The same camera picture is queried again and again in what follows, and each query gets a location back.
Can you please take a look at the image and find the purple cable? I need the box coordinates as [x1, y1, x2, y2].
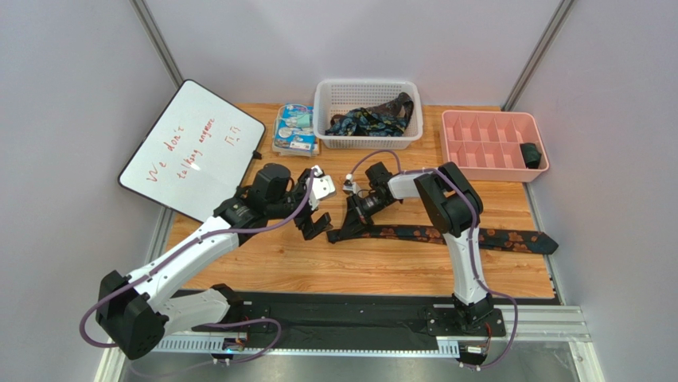
[79, 169, 319, 365]
[349, 150, 519, 371]

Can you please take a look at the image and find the left aluminium frame post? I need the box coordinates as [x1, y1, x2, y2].
[130, 0, 185, 88]

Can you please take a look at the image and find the dark floral ties pile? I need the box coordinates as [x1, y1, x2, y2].
[325, 92, 415, 138]

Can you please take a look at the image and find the aluminium frame post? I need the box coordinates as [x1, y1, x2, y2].
[130, 0, 185, 88]
[501, 0, 577, 111]

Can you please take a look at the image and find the rolled black tie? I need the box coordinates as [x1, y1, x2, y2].
[520, 142, 543, 170]

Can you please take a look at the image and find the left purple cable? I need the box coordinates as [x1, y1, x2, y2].
[79, 169, 319, 365]

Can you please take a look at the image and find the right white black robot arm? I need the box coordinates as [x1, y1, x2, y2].
[327, 162, 493, 330]

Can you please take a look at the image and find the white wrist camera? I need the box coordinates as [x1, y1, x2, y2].
[308, 166, 337, 211]
[342, 173, 361, 195]

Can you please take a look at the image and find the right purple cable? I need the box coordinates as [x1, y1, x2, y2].
[349, 150, 519, 371]

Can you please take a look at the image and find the black orange floral tie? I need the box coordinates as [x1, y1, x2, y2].
[348, 225, 559, 255]

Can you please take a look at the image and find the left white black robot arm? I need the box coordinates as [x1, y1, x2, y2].
[85, 163, 337, 361]

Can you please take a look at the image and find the right aluminium frame post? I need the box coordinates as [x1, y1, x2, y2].
[501, 0, 577, 111]

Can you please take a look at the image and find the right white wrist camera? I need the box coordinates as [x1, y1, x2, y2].
[342, 173, 361, 195]

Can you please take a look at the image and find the white whiteboard black frame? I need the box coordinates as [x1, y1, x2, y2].
[118, 80, 266, 222]

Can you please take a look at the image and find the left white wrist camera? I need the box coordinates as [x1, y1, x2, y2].
[308, 166, 337, 211]

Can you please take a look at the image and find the blue white packet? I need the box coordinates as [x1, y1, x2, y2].
[272, 103, 320, 158]

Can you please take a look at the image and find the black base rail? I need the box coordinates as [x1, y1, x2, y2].
[138, 287, 563, 352]

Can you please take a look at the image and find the pink divided organizer tray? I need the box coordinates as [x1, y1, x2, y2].
[440, 110, 550, 183]

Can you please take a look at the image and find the white plastic basket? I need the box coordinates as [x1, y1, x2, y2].
[313, 80, 423, 150]

